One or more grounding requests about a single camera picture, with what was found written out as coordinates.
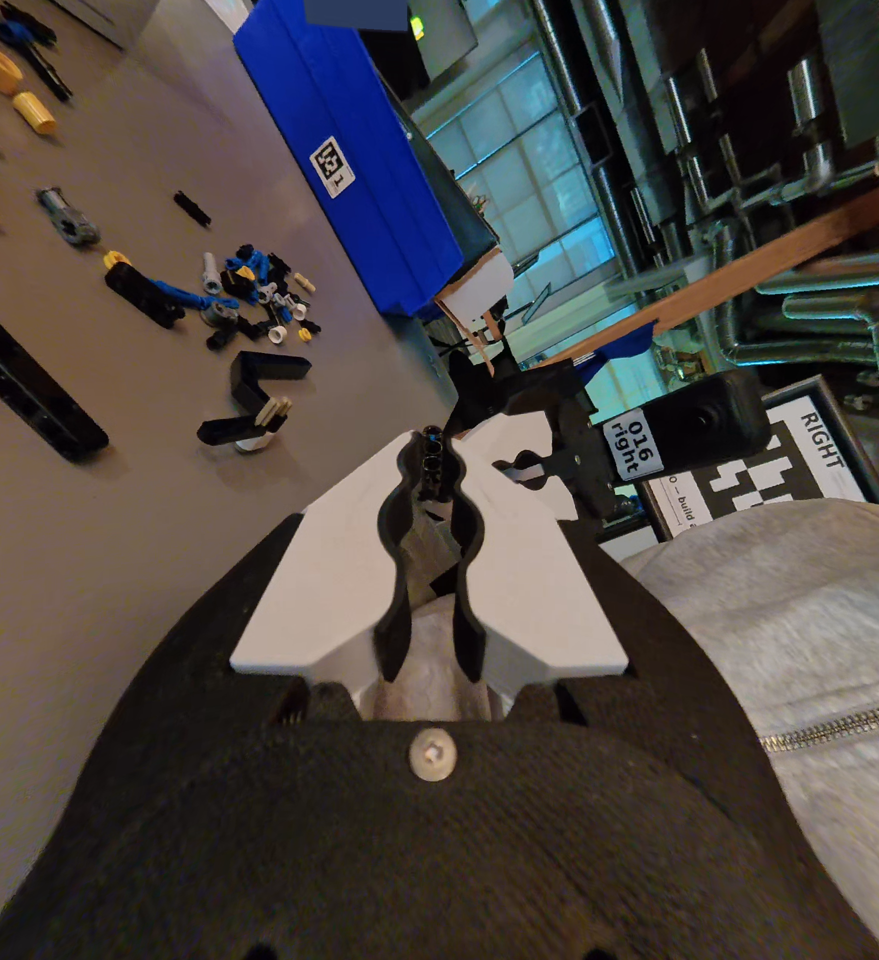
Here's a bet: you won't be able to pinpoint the scatter of small lego pins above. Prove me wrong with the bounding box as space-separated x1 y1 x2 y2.
104 243 323 352

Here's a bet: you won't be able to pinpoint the grey fleece sweatshirt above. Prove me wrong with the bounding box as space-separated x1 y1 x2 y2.
368 501 879 960

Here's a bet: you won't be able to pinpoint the yellow lego cylinder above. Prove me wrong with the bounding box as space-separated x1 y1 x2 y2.
12 90 59 137

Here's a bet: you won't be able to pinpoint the short black lego beam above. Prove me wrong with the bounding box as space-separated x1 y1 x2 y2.
411 424 459 507

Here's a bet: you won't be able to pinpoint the blue flag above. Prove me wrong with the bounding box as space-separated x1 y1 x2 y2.
570 321 660 385

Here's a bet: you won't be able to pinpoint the black angled lego assembly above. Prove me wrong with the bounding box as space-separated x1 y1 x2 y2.
197 350 313 456

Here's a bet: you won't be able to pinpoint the metal ventilation pipes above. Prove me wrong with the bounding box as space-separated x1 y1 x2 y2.
529 0 879 376

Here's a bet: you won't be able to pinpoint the grey lego connector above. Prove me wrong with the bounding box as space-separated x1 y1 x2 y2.
36 186 102 246

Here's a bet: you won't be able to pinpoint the framed printed sign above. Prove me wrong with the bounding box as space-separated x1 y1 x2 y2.
636 374 879 543

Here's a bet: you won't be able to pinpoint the dark screen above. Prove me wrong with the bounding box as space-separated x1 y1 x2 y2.
408 0 480 85

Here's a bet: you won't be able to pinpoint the long black lego beam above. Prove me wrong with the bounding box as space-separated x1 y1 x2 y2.
0 283 111 464

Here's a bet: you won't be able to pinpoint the wooden beam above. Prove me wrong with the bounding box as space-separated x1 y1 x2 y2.
544 186 879 369

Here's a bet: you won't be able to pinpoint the white panel with wooden edge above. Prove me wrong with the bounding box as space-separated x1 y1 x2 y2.
433 246 517 340

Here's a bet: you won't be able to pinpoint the blue and black lego connector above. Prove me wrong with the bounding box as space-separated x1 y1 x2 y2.
0 0 75 104

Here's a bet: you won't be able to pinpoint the blue plastic bin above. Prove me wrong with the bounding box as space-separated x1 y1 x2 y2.
232 0 465 317

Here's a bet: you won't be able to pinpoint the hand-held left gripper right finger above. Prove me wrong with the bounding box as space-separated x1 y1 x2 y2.
449 437 630 699

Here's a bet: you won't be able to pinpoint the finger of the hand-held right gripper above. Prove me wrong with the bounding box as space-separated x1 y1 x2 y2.
493 465 583 525
463 410 561 468

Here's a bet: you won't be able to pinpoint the large window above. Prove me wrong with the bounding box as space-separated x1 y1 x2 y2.
409 51 639 354

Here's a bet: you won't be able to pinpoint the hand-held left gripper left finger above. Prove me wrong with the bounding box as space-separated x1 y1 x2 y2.
229 431 420 697

